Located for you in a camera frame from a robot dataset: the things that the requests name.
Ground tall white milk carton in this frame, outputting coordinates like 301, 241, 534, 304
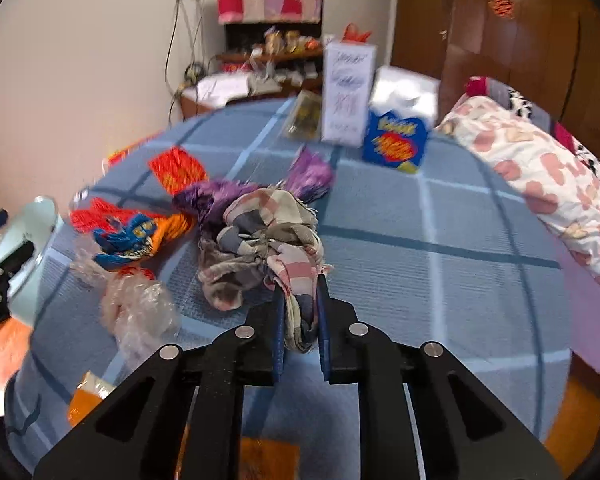
321, 40, 378, 148

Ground red and blue snack bag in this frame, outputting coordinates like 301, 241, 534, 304
69, 197, 197, 272

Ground red gift box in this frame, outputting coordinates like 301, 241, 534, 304
105, 132, 161, 168

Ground pink heart print quilt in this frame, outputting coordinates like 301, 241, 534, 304
432, 92, 600, 306

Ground blue gable-top carton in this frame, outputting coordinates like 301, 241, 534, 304
362, 65, 440, 175

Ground purple shiny foil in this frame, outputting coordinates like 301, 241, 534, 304
172, 149, 336, 226

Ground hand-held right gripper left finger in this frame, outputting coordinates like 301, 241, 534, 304
32, 285, 286, 480

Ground red printed wrapper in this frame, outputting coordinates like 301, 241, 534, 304
149, 146, 208, 196

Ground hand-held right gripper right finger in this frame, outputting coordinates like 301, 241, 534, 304
316, 272, 563, 480

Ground flat white box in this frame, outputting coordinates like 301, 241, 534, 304
196, 74, 253, 106

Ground red paper decoration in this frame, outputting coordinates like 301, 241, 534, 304
487, 0, 516, 20

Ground striped cow print bedding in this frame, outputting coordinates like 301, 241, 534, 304
465, 76, 600, 186

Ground black television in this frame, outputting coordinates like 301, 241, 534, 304
225, 0, 326, 56

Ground wooden wardrobe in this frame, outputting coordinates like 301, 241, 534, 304
440, 0, 600, 171

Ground wooden tv cabinet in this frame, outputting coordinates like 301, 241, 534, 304
177, 50, 331, 121

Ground black hanging cables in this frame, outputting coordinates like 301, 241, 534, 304
165, 0, 206, 121

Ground purple bed sheet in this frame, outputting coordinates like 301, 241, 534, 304
540, 230, 600, 386

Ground checked cloth rag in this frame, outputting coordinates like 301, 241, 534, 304
197, 187, 333, 353

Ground long orange wrapper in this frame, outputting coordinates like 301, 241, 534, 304
67, 371, 301, 480

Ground clear plastic bag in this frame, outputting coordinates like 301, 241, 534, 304
72, 240, 181, 361

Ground orange plastic bag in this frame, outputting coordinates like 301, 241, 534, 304
341, 24, 372, 43

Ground clear packet of dark snack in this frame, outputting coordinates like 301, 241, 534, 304
282, 91, 326, 142

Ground light blue enamel bucket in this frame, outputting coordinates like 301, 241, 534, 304
0, 197, 63, 318

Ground dark wooden door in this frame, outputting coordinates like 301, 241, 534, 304
392, 0, 456, 81

